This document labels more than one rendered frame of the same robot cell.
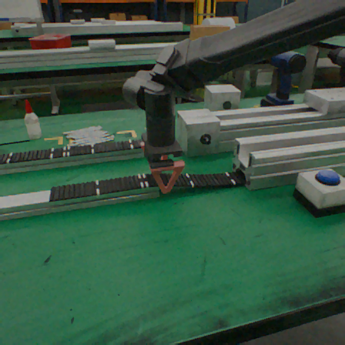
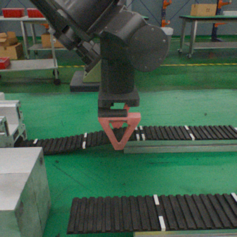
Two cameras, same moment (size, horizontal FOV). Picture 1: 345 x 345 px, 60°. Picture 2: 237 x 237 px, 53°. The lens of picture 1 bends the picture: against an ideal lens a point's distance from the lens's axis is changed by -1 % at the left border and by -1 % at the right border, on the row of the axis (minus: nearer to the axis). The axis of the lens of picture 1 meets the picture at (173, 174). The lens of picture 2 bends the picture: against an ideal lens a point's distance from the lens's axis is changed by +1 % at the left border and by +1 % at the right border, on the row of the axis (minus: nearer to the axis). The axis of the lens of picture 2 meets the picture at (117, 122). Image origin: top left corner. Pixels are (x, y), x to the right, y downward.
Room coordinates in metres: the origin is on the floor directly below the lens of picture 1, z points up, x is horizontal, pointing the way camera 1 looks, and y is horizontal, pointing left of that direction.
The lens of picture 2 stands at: (0.94, 0.11, 1.03)
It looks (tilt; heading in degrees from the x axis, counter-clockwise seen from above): 27 degrees down; 192
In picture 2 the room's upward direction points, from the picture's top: straight up
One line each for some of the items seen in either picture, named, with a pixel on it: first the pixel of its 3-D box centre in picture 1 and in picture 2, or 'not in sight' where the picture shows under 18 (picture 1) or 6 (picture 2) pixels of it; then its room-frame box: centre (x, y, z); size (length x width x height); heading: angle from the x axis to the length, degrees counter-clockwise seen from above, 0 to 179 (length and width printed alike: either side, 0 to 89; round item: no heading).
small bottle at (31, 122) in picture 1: (31, 119); not in sight; (0.84, 0.42, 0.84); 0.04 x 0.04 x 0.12
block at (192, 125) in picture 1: (199, 133); (1, 199); (0.76, -0.07, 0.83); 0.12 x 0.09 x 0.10; 15
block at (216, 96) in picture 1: (222, 102); not in sight; (1.03, -0.17, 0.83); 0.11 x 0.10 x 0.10; 11
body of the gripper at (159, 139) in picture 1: (160, 132); (117, 78); (0.55, 0.03, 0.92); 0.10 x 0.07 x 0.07; 15
